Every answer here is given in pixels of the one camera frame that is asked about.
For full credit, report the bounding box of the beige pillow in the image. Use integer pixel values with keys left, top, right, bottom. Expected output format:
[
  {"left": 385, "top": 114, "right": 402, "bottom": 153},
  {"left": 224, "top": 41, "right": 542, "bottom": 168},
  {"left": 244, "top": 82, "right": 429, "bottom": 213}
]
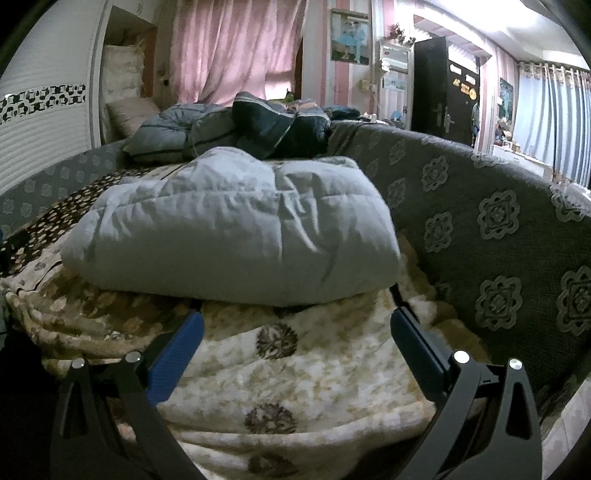
[{"left": 106, "top": 97, "right": 160, "bottom": 139}]

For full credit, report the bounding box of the light blue puffer jacket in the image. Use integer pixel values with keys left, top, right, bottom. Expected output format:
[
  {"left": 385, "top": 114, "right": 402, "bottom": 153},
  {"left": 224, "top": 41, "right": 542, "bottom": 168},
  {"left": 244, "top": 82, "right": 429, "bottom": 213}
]
[{"left": 60, "top": 147, "right": 402, "bottom": 308}]

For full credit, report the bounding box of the white framed mirror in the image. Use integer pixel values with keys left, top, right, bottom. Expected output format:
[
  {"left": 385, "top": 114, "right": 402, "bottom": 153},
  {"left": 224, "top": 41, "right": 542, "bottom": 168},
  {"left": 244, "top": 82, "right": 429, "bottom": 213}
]
[{"left": 378, "top": 39, "right": 413, "bottom": 130}]

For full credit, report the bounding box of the pink curtain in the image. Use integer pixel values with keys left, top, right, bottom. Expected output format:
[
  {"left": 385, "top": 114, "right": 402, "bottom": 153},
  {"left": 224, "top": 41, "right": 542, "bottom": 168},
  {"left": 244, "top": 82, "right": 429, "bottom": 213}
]
[{"left": 171, "top": 0, "right": 308, "bottom": 106}]

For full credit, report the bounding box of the small wall poster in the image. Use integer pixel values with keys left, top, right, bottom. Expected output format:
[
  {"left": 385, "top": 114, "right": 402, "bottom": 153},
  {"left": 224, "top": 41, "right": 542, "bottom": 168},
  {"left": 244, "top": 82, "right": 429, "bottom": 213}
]
[{"left": 499, "top": 78, "right": 515, "bottom": 121}]

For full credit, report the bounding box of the white louvered wardrobe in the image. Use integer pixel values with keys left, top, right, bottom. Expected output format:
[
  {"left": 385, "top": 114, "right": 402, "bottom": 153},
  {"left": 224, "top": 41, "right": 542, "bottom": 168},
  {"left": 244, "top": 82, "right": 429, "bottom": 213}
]
[{"left": 0, "top": 0, "right": 160, "bottom": 197}]

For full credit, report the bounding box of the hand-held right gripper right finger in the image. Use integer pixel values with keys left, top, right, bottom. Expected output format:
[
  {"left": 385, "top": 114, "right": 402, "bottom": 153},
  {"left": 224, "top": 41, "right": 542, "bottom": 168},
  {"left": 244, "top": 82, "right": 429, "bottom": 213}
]
[{"left": 390, "top": 307, "right": 543, "bottom": 480}]

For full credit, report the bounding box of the light blue striped quilt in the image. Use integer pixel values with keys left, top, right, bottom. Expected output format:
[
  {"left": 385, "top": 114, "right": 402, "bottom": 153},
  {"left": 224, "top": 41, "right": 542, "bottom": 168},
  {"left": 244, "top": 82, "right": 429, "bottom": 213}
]
[{"left": 122, "top": 102, "right": 241, "bottom": 163}]

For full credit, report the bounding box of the white cabinet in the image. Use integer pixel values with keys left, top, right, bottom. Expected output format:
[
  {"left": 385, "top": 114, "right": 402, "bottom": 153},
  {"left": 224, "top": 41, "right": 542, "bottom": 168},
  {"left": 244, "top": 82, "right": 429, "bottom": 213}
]
[{"left": 492, "top": 143, "right": 555, "bottom": 181}]

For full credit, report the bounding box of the cream floral blanket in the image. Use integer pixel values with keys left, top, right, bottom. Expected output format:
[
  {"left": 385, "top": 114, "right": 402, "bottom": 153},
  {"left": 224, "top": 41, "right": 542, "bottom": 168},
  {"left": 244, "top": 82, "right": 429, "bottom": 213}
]
[{"left": 0, "top": 164, "right": 490, "bottom": 480}]

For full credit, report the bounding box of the brown dotted blanket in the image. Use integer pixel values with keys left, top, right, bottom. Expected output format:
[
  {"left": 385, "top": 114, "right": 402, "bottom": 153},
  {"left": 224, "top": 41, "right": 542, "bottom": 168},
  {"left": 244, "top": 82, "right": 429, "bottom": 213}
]
[{"left": 0, "top": 168, "right": 162, "bottom": 278}]

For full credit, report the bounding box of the black door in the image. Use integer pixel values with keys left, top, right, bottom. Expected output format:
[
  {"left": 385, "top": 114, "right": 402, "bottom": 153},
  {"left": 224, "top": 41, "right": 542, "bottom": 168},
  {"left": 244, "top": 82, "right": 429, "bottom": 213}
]
[{"left": 411, "top": 37, "right": 481, "bottom": 147}]

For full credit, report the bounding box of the dark blue quilt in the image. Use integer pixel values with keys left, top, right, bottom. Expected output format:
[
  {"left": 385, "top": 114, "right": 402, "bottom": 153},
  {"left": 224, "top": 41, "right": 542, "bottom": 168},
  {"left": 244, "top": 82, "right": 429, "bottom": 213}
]
[{"left": 231, "top": 91, "right": 332, "bottom": 160}]

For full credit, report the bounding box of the blue striped curtain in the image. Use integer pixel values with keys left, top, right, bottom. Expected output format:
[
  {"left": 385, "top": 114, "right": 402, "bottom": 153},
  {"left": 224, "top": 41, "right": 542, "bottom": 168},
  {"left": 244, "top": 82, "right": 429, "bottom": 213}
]
[{"left": 517, "top": 60, "right": 591, "bottom": 190}]

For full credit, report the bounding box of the stack of white bedding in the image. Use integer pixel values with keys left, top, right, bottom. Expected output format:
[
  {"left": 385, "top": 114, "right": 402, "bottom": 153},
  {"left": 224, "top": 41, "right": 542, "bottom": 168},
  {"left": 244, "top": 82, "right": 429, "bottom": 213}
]
[{"left": 102, "top": 41, "right": 145, "bottom": 100}]

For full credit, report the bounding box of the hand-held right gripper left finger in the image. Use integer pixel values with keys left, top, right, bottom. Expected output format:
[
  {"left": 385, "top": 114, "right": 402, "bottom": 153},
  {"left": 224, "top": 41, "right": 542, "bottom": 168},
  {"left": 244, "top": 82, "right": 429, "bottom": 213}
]
[{"left": 50, "top": 311, "right": 206, "bottom": 480}]

